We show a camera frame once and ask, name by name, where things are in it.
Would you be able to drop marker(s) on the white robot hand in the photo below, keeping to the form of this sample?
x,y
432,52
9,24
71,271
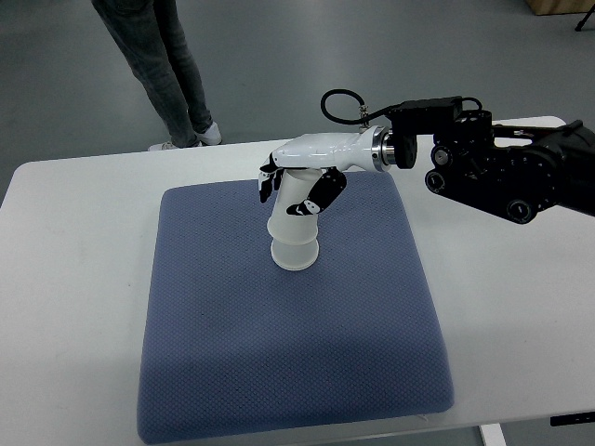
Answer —
x,y
332,152

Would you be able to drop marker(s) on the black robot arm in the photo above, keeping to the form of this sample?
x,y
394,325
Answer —
x,y
510,171

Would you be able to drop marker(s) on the white paper cup on mat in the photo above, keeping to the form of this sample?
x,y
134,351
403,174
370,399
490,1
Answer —
x,y
294,257

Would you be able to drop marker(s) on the white sneaker right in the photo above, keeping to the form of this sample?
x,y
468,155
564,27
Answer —
x,y
211,137

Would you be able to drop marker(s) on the white sneaker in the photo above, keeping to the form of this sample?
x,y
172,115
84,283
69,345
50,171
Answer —
x,y
165,146
211,137

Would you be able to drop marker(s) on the white sneaker left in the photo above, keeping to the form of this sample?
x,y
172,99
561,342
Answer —
x,y
165,146

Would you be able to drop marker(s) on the blue textured cushion mat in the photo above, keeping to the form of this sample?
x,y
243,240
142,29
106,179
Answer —
x,y
234,344

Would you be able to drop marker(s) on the person legs grey jeans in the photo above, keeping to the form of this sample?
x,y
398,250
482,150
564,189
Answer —
x,y
151,38

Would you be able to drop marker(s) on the cardboard box corner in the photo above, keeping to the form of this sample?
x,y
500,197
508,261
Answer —
x,y
559,7

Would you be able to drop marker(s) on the white table leg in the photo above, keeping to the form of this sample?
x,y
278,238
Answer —
x,y
492,435

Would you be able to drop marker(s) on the black tripod leg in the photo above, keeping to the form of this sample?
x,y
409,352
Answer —
x,y
581,24

